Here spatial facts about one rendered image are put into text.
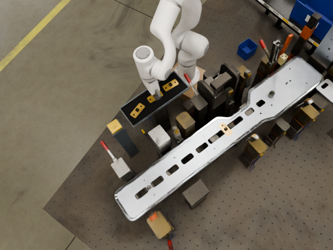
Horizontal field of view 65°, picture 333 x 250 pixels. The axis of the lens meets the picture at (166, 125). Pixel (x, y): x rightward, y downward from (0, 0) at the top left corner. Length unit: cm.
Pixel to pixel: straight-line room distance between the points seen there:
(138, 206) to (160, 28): 87
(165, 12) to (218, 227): 122
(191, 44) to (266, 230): 116
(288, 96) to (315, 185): 58
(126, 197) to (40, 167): 154
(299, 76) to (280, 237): 95
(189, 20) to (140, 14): 204
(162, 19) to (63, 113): 203
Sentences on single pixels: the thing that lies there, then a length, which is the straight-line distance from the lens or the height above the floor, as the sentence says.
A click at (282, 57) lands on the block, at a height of 107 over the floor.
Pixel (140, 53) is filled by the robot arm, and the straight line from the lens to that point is 110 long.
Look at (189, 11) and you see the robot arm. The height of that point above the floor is 141.
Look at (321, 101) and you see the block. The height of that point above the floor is 98.
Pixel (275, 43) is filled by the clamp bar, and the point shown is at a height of 121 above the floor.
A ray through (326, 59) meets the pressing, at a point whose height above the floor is 104.
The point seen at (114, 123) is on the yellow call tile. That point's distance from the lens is 140.
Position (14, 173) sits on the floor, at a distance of 299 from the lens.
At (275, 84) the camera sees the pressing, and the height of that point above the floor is 100.
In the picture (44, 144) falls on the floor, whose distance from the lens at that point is 291.
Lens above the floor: 240
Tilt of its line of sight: 68 degrees down
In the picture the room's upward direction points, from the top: 13 degrees counter-clockwise
